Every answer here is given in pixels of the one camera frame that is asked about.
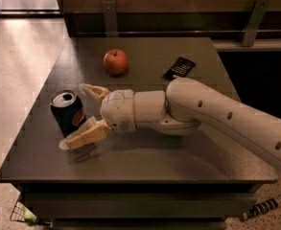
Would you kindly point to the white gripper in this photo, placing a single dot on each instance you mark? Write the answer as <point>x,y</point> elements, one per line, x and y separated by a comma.
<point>118,109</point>

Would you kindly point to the blue pepsi can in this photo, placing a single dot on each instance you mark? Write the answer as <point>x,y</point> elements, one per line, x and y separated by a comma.
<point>68,111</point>

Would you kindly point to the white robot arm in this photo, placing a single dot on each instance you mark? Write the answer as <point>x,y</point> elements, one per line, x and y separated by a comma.
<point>179,110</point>

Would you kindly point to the red apple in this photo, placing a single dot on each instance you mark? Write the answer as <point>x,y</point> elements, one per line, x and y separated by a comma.
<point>116,61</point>

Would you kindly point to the dark grey table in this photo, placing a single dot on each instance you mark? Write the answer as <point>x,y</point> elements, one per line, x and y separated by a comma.
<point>142,179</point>

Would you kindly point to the black snack bar wrapper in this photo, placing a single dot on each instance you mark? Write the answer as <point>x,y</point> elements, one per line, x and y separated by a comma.
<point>179,69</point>

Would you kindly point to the wooden back bench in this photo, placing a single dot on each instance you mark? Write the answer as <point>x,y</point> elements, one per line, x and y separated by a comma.
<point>220,20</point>

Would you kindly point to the left metal bracket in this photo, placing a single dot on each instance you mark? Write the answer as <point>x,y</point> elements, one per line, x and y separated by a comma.
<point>110,18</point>

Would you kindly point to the metal bracket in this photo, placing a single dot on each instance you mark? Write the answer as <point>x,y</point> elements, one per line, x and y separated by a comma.
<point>253,23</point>
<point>110,18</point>

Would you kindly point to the wire basket with green item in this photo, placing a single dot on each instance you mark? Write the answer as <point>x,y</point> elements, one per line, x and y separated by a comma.
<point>20,213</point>

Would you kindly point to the striped black white handle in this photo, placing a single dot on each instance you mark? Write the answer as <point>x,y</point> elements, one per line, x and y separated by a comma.
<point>262,208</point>

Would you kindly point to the right metal bracket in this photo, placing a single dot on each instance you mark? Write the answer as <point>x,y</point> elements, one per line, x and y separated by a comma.
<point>253,23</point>

